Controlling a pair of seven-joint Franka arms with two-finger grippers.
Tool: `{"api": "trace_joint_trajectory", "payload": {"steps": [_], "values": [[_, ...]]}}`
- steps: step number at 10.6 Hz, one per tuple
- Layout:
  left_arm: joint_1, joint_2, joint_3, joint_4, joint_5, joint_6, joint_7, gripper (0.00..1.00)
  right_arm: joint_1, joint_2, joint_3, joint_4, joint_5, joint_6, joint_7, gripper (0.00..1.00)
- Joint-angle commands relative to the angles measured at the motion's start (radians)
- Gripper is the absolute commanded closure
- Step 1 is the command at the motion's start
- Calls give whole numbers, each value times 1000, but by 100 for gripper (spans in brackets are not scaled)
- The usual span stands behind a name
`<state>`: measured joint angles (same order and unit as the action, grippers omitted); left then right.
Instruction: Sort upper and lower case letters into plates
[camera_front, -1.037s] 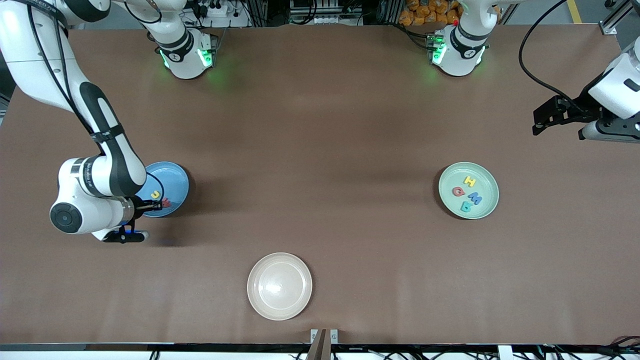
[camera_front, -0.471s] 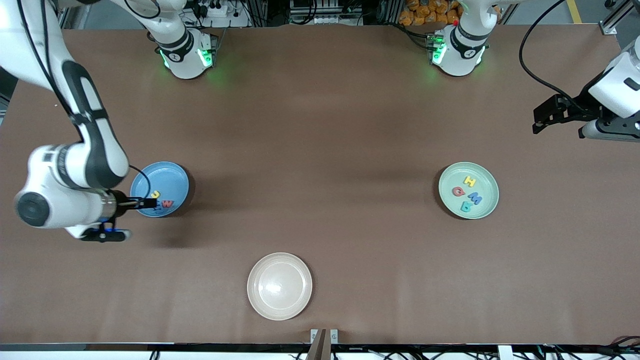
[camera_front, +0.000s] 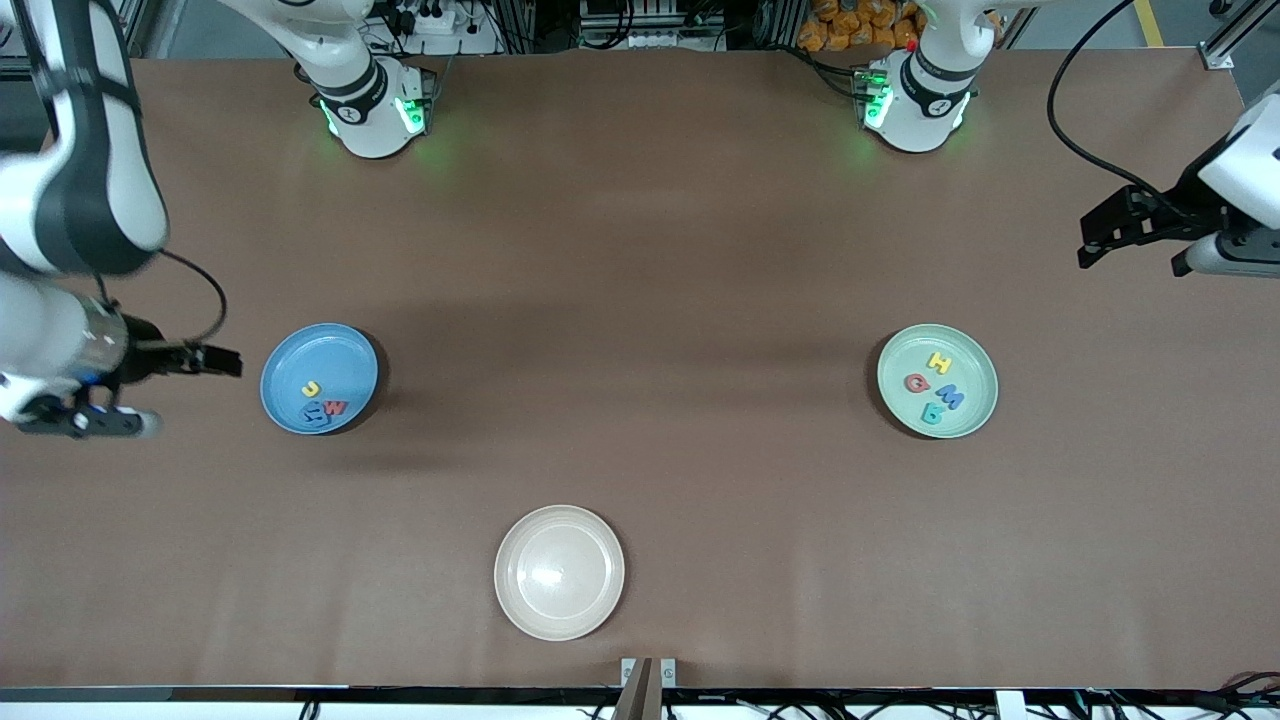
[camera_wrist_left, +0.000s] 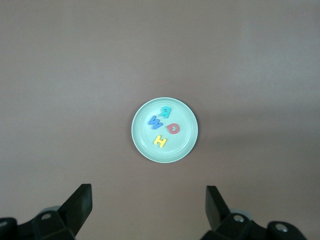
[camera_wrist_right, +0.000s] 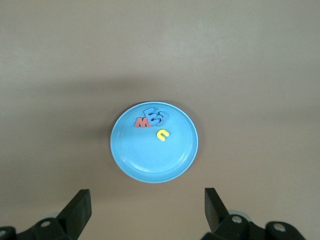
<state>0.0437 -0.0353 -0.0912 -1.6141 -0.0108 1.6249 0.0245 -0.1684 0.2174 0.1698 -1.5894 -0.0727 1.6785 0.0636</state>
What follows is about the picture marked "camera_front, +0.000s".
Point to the beige plate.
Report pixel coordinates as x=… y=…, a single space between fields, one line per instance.
x=559 y=572

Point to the white power strip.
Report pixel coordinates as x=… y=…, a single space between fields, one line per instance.
x=430 y=18

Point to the blue plate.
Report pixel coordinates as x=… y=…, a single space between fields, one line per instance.
x=335 y=360

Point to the red foam letter Q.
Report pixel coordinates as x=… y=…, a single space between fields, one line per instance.
x=916 y=383

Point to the blue foam letter m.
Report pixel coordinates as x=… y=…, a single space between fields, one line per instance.
x=321 y=417

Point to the grey equipment rack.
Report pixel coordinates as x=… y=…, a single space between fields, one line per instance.
x=650 y=25

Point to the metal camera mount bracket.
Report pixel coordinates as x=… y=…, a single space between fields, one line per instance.
x=648 y=680

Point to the orange packets pile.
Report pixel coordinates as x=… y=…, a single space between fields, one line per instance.
x=860 y=25

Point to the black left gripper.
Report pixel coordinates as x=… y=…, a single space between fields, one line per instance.
x=1186 y=197

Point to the teal foam letter R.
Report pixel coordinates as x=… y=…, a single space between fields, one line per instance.
x=932 y=413

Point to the yellow foam letter H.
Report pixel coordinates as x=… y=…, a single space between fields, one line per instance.
x=940 y=362

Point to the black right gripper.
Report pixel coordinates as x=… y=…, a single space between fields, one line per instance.
x=144 y=346

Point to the red foam letter w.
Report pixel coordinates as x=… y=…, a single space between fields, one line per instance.
x=336 y=407

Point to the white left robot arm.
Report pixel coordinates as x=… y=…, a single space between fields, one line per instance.
x=1250 y=160

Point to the green plate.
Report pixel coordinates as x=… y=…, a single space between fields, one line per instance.
x=970 y=370

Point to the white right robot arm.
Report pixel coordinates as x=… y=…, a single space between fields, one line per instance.
x=90 y=180

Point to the blue foam letter W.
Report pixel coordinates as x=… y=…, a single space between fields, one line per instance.
x=950 y=397

